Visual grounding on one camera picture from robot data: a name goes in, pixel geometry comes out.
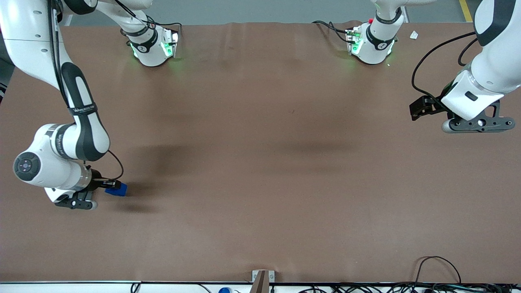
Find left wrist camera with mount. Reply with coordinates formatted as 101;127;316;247
442;101;516;134

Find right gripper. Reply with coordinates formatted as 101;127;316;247
44;169;122;203

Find black cable bundle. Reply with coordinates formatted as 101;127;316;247
297;283;521;293

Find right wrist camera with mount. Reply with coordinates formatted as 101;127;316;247
54;190;99;210

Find black right base cable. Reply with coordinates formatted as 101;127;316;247
114;0;182;33

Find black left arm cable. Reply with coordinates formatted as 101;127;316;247
411;32;479;107

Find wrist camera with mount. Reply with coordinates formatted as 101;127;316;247
442;101;516;134
54;190;99;210

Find black looped cable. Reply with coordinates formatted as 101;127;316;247
414;256;462;285

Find black base cable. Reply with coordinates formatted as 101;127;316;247
312;20;351;43
114;0;182;33

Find brown table mat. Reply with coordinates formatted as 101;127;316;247
0;20;521;284

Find black left base cable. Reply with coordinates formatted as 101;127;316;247
312;20;351;43

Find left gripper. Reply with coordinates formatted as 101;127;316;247
409;71;505;121

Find blue plastic part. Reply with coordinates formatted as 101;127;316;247
105;182;128;198

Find metal bracket at table edge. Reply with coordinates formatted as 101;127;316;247
254;271;270;293

